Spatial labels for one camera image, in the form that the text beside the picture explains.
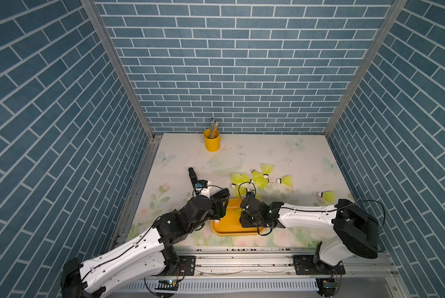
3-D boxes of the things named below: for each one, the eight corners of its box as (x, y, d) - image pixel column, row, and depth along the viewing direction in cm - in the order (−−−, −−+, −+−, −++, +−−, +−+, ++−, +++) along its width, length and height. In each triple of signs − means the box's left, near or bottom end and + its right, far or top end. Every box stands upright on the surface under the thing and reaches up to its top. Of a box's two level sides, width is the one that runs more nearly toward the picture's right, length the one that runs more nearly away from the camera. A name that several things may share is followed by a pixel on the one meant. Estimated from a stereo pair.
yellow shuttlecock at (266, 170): (263, 178, 103) (264, 175, 100) (262, 167, 107) (262, 164, 105) (273, 178, 103) (274, 175, 100) (271, 167, 107) (272, 164, 105)
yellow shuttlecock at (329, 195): (319, 203, 94) (321, 201, 92) (316, 192, 98) (317, 190, 96) (336, 203, 94) (338, 201, 92) (332, 192, 98) (334, 190, 96)
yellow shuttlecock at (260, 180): (253, 188, 99) (253, 187, 97) (252, 173, 105) (252, 171, 103) (269, 189, 99) (270, 187, 97) (267, 173, 105) (268, 171, 103)
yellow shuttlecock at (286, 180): (277, 186, 99) (278, 183, 97) (275, 178, 103) (276, 175, 100) (292, 186, 99) (293, 183, 97) (290, 178, 103) (291, 175, 100)
